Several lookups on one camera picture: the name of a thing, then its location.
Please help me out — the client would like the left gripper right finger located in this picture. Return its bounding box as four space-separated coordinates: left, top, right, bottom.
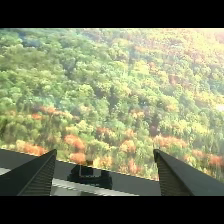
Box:
153 148 224 197

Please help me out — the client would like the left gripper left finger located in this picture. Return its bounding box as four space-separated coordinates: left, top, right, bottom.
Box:
0 148 58 197

